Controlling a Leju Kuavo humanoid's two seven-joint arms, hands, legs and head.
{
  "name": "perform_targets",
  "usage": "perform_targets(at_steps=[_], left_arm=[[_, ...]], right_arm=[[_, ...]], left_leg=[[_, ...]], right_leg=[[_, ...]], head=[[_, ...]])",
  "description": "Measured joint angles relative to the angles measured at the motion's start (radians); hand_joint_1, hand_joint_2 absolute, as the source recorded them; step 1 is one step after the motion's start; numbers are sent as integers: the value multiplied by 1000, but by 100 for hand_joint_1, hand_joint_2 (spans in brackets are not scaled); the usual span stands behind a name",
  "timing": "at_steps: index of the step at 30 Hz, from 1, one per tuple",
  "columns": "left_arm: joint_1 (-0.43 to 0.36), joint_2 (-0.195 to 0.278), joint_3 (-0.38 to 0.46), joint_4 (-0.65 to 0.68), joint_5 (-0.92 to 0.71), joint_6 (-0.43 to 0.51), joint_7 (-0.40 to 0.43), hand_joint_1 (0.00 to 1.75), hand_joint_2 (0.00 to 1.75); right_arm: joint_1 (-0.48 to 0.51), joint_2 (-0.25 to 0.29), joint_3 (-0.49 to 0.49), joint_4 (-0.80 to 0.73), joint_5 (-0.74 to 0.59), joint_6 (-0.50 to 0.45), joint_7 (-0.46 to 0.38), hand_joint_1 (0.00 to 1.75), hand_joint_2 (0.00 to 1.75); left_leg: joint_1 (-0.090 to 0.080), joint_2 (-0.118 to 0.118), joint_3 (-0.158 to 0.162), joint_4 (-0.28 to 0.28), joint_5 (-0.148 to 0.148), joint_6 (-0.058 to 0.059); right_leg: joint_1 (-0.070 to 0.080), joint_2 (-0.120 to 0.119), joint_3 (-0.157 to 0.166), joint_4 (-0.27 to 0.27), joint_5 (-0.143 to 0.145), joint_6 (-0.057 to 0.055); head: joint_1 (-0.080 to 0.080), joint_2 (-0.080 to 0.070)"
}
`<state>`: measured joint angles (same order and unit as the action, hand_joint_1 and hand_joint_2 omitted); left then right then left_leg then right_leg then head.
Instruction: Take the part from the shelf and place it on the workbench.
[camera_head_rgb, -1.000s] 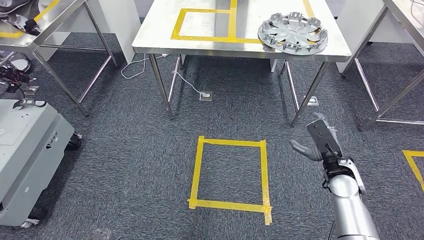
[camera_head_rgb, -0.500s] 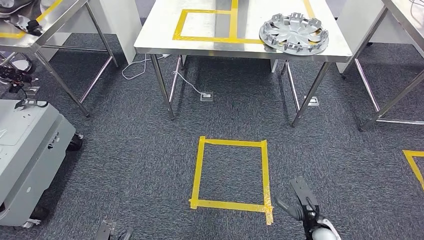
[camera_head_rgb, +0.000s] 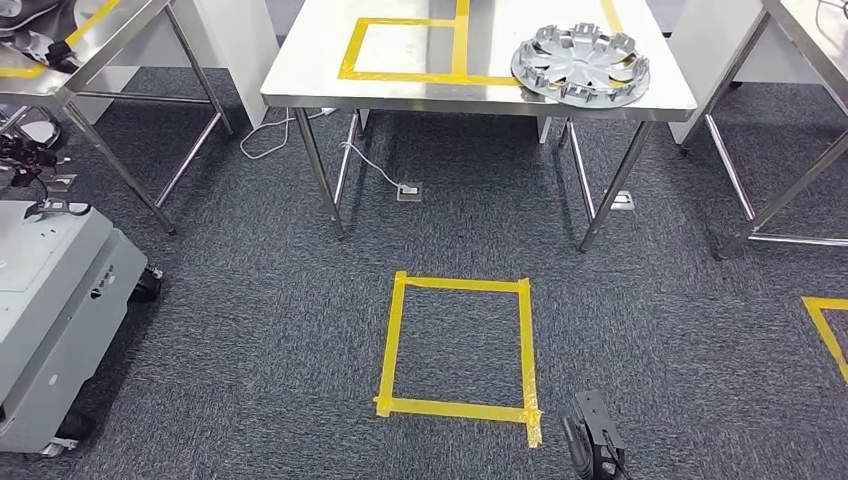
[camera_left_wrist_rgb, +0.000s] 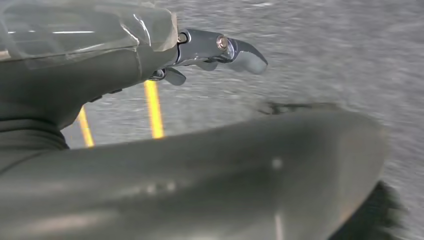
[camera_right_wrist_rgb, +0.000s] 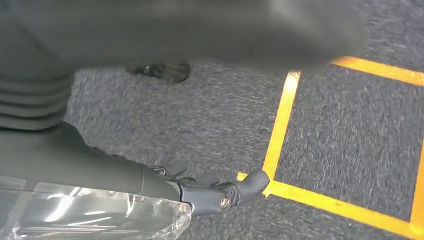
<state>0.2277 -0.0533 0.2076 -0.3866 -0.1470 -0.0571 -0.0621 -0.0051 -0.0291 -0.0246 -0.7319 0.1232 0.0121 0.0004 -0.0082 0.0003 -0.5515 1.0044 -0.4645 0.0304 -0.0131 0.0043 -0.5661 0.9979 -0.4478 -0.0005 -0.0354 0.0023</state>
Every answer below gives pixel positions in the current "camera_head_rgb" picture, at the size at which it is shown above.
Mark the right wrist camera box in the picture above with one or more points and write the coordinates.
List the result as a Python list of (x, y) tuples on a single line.
[(599, 424)]

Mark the yellow workbench tape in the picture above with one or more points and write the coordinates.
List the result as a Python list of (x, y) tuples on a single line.
[(397, 76)]

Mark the steel table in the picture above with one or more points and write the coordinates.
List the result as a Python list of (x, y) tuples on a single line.
[(818, 46), (106, 46)]

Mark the yellow floor tape square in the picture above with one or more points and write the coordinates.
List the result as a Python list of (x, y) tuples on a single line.
[(823, 304), (457, 285)]

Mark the white side panel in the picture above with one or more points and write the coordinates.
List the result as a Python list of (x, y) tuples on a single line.
[(232, 53), (702, 53)]

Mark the steel workbench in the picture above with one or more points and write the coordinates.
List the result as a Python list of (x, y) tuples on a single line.
[(311, 66)]

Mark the white power strip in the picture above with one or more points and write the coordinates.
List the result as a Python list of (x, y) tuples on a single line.
[(328, 112)]

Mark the steel floor socket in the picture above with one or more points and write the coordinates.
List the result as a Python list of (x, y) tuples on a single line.
[(61, 183), (621, 201), (409, 192)]

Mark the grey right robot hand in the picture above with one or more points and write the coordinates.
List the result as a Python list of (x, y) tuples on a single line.
[(580, 447)]

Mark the yellow table tape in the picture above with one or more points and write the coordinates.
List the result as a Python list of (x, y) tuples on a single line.
[(20, 71)]

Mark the black clamp tool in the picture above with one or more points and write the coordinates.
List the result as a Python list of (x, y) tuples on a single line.
[(56, 208)]

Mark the silver wheel hubcap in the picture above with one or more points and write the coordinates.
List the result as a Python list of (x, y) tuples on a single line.
[(583, 66)]

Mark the black small object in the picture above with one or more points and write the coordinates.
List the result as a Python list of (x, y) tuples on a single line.
[(63, 56)]

